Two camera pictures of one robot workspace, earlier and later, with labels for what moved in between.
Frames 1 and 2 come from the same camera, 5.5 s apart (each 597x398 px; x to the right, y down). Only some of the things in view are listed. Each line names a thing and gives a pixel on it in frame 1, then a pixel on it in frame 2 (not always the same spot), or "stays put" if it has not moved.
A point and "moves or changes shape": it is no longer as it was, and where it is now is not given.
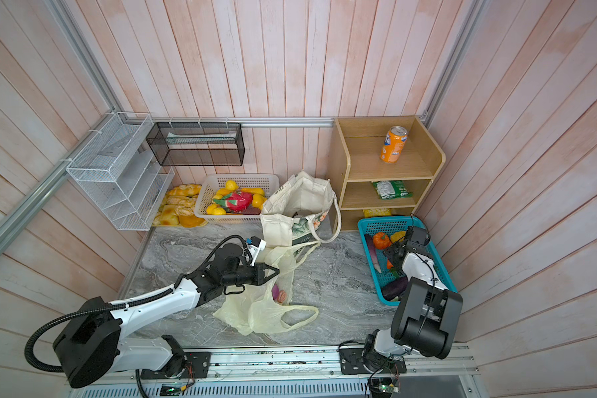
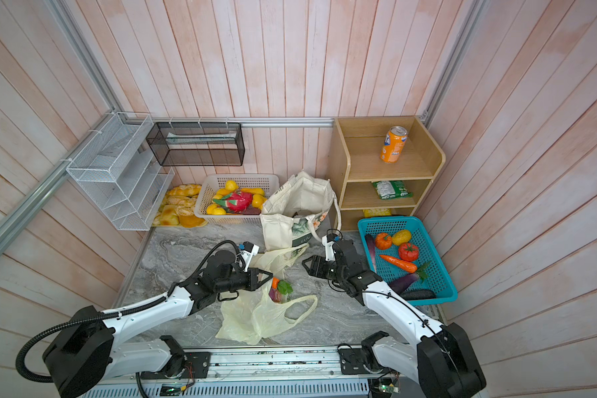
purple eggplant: [395, 288] stays put
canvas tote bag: [296, 209] stays put
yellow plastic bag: [259, 308] moves or changes shape
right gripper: [390, 250] to [317, 264]
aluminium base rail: [433, 371] stays put
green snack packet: [391, 189] stays put
